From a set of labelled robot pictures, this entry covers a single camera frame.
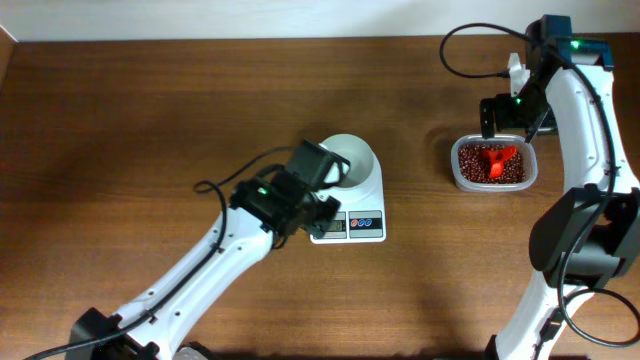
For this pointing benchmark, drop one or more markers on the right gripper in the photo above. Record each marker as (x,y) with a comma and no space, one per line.
(504,121)

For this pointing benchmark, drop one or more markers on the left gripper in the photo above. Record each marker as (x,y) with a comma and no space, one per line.
(318,225)

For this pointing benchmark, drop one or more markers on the orange plastic measuring scoop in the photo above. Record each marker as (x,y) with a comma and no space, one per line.
(497,160)

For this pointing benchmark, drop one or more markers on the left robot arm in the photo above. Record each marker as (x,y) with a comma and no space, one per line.
(258,217)

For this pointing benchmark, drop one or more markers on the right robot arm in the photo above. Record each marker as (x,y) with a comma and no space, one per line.
(591,234)

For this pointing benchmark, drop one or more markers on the white digital kitchen scale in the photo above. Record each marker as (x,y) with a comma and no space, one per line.
(361,217)

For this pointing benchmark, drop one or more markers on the white round bowl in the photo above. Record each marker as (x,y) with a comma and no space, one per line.
(360,156)

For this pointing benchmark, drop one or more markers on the clear plastic container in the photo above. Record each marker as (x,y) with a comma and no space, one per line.
(526,149)

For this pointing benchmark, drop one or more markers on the red beans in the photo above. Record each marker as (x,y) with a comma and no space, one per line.
(475,168)

